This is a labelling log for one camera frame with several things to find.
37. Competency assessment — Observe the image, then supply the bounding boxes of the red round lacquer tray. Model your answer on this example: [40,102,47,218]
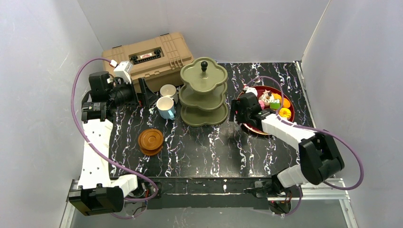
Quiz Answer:
[242,85,295,136]

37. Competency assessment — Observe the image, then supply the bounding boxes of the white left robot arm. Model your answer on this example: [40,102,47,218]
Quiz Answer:
[68,71,159,216]

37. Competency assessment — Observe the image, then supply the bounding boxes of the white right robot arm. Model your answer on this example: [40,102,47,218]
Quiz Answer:
[229,93,345,191]

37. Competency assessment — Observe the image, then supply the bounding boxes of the blue mug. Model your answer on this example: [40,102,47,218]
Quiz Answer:
[156,96,175,120]

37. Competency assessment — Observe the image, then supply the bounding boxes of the white cup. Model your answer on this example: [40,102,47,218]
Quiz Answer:
[159,84,179,104]

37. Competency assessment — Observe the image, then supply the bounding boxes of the green cube sweet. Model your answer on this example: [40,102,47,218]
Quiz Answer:
[269,99,281,110]

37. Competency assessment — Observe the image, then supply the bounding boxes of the tan plastic toolbox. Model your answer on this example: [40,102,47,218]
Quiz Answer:
[102,32,194,92]

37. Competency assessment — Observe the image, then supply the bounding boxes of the stacked brown wooden coasters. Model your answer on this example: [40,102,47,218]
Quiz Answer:
[138,129,164,156]

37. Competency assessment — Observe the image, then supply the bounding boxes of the green three-tier serving stand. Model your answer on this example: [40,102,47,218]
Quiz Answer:
[179,57,229,127]

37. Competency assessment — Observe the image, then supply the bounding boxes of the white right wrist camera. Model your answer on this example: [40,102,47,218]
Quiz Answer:
[243,85,258,97]

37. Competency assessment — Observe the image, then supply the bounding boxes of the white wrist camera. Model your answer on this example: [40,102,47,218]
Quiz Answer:
[109,60,133,84]
[243,85,258,97]

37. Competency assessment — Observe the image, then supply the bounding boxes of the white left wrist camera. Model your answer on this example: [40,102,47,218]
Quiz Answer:
[109,60,133,84]

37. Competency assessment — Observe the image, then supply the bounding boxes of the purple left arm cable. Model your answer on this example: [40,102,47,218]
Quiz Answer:
[70,57,159,220]

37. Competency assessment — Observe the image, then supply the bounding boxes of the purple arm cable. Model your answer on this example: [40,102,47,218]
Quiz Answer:
[70,57,159,220]
[245,76,365,218]

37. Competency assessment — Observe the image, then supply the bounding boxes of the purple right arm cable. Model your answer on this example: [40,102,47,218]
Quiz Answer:
[245,76,365,218]

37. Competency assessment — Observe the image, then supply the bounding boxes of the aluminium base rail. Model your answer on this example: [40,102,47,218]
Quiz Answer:
[60,177,357,228]

